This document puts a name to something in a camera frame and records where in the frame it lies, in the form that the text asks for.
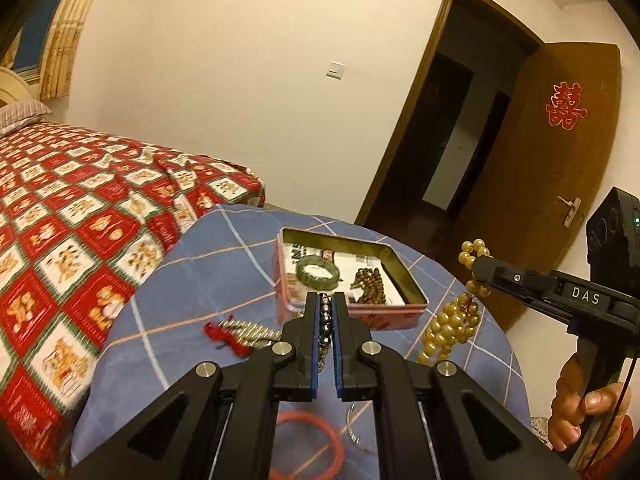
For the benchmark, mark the green jade bangle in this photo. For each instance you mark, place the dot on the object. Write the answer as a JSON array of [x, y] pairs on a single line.
[[302, 274]]

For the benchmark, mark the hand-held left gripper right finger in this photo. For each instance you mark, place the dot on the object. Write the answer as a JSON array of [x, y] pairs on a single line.
[[340, 340]]

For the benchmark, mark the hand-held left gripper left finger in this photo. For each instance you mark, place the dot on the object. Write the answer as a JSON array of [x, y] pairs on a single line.
[[313, 340]]

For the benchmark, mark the blue checked tablecloth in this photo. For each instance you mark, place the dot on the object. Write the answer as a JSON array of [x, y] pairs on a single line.
[[225, 260]]

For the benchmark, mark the bed with red quilt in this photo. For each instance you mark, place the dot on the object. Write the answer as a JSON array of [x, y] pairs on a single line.
[[75, 220]]

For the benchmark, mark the person's right hand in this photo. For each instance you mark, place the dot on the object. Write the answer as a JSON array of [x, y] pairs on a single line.
[[567, 400]]

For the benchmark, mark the pink tin box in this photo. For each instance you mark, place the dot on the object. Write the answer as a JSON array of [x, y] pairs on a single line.
[[390, 317]]

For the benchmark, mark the narrow yellow floral curtain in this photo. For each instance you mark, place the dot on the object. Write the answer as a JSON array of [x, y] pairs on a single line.
[[65, 50]]

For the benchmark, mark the brown wooden door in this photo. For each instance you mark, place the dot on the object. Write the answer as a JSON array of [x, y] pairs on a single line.
[[540, 185]]

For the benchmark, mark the red paper door decoration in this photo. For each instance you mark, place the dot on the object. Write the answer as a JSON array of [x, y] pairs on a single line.
[[566, 105]]

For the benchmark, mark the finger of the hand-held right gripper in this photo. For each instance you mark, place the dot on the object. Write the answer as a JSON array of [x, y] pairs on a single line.
[[510, 276]]

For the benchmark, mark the dark wooden door frame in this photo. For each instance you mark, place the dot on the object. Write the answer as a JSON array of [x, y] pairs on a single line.
[[400, 125]]

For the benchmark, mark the striped pillow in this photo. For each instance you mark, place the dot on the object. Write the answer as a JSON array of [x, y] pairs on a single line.
[[20, 115]]

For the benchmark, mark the silver bangle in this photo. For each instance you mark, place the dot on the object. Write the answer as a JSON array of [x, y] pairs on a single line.
[[350, 425]]

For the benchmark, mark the window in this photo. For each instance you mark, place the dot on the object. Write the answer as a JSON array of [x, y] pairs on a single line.
[[40, 35]]

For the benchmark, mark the pink bangle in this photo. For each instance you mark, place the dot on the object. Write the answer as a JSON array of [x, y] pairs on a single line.
[[335, 447]]

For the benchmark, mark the cream wooden headboard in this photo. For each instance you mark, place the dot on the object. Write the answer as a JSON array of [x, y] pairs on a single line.
[[12, 85]]

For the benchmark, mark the white light switch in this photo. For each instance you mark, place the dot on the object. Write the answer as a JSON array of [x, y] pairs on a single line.
[[336, 70]]

